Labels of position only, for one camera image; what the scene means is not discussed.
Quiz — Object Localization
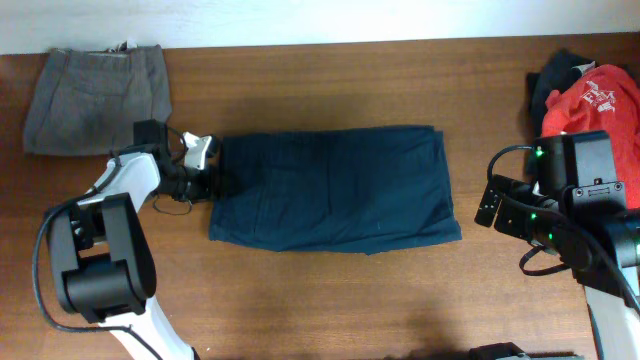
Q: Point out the navy blue shorts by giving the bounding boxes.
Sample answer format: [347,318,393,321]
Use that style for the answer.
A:
[208,125,462,255]

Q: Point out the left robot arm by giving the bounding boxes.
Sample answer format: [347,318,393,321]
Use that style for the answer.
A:
[37,152,198,359]

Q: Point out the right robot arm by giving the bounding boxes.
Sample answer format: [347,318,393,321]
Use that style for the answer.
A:
[475,173,639,359]

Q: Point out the folded grey shorts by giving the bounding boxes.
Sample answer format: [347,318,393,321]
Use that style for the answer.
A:
[22,45,172,156]

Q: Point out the red printed t-shirt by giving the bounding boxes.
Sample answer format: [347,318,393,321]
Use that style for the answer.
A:
[542,65,640,209]

